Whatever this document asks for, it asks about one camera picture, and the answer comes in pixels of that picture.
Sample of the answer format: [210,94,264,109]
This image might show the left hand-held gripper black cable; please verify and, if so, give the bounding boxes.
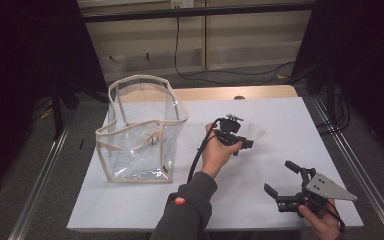
[186,117,228,184]

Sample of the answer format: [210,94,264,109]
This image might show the person's left hand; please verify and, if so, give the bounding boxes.
[200,122,244,179]

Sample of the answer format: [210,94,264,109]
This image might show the white shuttlecock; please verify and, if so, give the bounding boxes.
[136,130,158,145]
[245,122,268,143]

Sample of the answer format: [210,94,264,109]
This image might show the white table cover sheet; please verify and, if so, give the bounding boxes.
[66,97,364,232]

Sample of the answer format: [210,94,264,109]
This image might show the black wall socket cable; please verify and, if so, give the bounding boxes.
[174,16,296,87]

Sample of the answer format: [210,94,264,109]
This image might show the right hand-held gripper black cable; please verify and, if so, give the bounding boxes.
[313,198,346,234]

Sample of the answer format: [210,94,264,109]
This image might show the transparent bag with beige trim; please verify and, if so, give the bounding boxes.
[94,74,190,184]

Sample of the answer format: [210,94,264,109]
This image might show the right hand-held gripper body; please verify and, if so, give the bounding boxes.
[276,167,358,219]

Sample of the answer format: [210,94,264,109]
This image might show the long wall counter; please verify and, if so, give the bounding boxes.
[79,2,316,24]

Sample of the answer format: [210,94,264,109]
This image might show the black floor cable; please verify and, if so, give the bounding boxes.
[315,84,352,135]

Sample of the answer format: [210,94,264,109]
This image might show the aluminium floor rail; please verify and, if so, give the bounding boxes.
[311,96,384,240]
[8,121,72,240]

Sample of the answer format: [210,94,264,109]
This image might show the hand-held gripper black cable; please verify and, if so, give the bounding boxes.
[186,117,228,184]
[313,198,346,234]

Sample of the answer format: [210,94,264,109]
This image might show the white wall socket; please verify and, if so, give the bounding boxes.
[170,0,195,9]

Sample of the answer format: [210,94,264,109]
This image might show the person's right hand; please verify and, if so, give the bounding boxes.
[298,199,344,240]

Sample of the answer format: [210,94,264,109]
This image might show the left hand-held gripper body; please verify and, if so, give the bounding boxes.
[213,113,248,157]

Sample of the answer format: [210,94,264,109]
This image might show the black curtain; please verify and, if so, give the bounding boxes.
[291,0,384,164]
[0,0,109,201]

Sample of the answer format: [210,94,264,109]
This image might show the black metal stand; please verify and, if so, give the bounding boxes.
[289,61,338,116]
[48,78,109,141]

